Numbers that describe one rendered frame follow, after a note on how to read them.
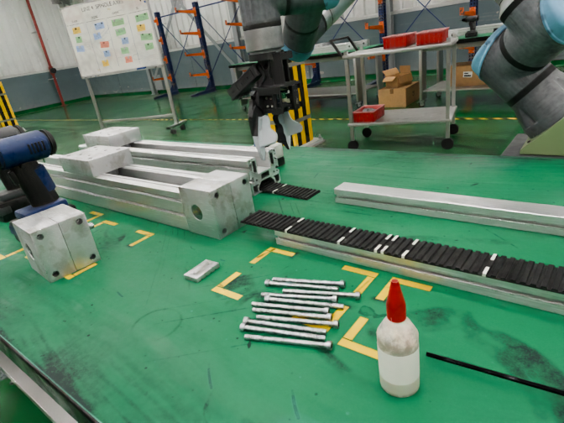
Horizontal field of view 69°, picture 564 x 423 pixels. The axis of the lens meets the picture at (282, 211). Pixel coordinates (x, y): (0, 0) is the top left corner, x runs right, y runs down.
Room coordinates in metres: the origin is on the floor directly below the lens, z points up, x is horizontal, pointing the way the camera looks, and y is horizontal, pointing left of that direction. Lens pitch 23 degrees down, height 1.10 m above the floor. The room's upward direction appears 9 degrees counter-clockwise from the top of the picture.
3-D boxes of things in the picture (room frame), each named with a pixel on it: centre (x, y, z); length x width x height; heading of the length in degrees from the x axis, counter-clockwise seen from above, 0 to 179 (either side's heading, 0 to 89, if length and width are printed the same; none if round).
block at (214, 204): (0.76, 0.11, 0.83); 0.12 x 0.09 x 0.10; 138
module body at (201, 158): (1.19, 0.32, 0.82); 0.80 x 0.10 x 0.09; 48
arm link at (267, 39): (0.87, -0.02, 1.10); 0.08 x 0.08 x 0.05
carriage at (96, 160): (1.05, 0.45, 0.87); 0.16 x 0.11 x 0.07; 48
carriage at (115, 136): (1.35, 0.51, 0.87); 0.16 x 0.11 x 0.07; 48
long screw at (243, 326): (0.39, 0.02, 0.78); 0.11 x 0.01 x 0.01; 67
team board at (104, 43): (6.62, 2.02, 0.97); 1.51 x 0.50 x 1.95; 69
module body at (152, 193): (1.05, 0.45, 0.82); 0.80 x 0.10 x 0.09; 48
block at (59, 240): (0.69, 0.40, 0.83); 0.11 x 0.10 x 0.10; 134
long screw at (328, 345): (0.38, 0.02, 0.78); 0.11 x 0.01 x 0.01; 67
